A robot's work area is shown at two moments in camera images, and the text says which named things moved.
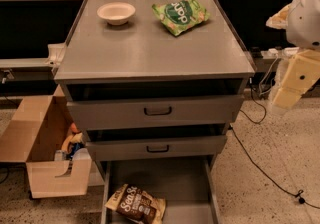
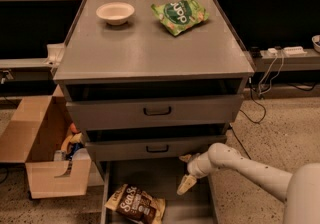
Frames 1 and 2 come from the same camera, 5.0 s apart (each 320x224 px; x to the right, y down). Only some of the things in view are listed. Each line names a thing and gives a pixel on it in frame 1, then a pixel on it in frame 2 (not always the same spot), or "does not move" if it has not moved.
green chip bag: x=182 y=14 does not move
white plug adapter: x=273 y=51 does not move
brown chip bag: x=138 y=205 does not move
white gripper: x=306 y=23 to x=194 y=168
